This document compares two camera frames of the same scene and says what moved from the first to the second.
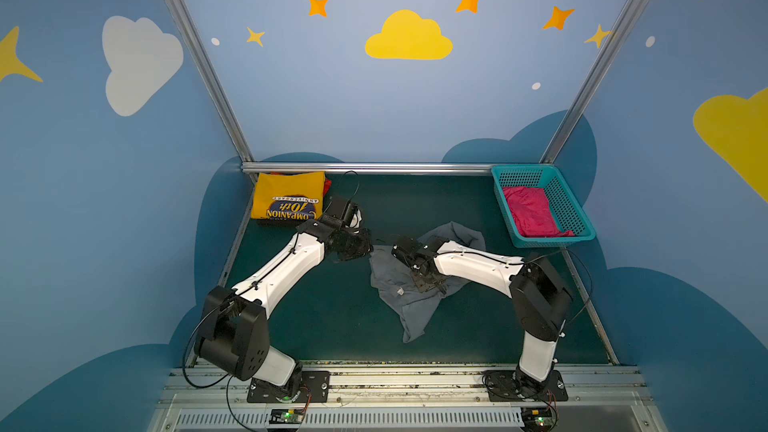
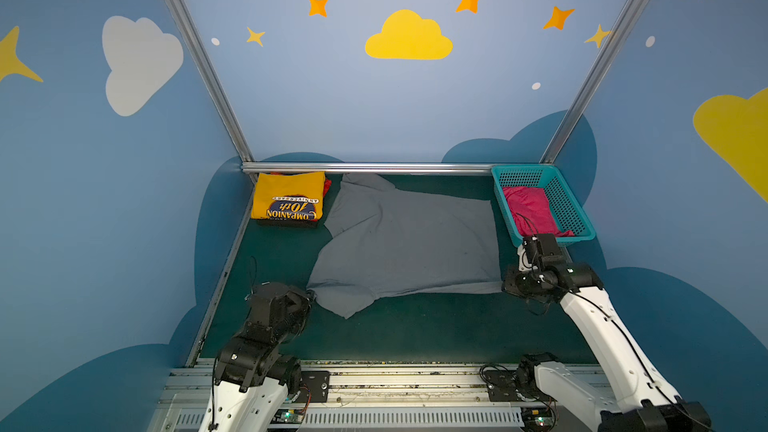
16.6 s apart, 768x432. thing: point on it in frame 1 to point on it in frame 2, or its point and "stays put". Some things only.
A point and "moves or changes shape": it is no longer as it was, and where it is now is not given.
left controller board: x=286 y=416 stays put
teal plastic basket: x=540 y=208 stays put
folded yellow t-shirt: x=296 y=196 stays put
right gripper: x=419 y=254 to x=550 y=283
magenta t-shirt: x=531 y=212 stays put
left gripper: x=353 y=243 to x=297 y=301
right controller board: x=538 y=419 stays put
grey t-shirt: x=396 y=285 moves or changes shape
